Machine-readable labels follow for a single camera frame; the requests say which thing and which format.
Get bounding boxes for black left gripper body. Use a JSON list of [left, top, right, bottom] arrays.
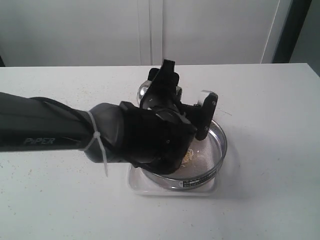
[[118, 101, 197, 175]]

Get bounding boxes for stainless steel cup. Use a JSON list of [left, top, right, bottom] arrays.
[[136, 80, 183, 105]]

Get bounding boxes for yellow grain mixture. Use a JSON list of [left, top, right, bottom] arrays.
[[181, 148, 200, 168]]

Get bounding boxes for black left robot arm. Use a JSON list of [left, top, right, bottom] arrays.
[[0, 60, 197, 175]]

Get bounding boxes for round steel mesh sieve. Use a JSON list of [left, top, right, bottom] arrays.
[[142, 120, 228, 190]]

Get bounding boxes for white square plastic tray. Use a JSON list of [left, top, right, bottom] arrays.
[[127, 165, 219, 198]]

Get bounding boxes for white zip tie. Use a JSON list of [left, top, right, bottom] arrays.
[[82, 111, 108, 177]]

